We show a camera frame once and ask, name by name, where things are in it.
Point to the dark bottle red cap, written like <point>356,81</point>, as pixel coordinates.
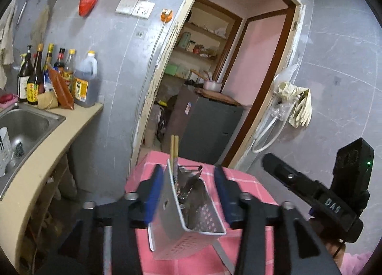
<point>59,60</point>

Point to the yellow rubber gloves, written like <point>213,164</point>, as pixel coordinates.
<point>297,102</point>

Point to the white plastic cup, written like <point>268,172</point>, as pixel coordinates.
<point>5,149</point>

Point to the dark bottle yellow cap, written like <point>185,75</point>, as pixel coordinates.
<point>48,57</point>

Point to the grey cabinet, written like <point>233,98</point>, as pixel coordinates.
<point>206,125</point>

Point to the white wall socket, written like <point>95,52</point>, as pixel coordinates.
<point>143,10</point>

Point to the pink checked tablecloth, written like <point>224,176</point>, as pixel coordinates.
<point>191,266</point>

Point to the white hanging towel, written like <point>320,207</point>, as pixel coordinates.
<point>6,45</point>

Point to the large soy sauce jug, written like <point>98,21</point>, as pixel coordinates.
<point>86,84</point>

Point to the white wall switch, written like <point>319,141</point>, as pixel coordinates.
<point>126,5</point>

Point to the orange snack packet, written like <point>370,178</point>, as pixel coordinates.
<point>62,90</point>

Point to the person's right forearm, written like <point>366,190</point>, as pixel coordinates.
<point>359,264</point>

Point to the beige kitchen counter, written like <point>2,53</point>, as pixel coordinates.
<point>50,149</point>

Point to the steel sink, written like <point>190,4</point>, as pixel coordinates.
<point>27,131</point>

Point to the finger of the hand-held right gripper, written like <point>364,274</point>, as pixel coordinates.
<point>286,173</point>

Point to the wooden cutting board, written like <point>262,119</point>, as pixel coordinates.
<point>219,98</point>

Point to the wooden chopstick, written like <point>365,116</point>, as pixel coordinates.
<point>172,152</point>

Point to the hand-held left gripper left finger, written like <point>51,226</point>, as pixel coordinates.
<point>153,193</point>

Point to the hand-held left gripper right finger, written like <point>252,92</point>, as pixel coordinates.
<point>223,194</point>

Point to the person's right hand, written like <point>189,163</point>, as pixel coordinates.
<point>329,248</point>

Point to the steel wool scrubber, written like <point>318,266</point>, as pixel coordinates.
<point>18,149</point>

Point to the tall dark sauce bottle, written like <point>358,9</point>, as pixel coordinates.
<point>35,81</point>

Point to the light green canister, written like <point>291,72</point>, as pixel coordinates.
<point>185,40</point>

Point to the metal spatula utensils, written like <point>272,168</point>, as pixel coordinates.
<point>192,181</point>

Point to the clear bottle yellow cap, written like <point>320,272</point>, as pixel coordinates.
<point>69,69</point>

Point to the grey perforated utensil holder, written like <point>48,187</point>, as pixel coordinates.
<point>170,227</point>

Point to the green board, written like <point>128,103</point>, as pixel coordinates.
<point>171,69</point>

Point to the metal pot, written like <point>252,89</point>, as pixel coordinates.
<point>212,86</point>

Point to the orange wall hook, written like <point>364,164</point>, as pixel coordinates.
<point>167,15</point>

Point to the wooden wall shelf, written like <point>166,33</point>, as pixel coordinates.
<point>206,33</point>

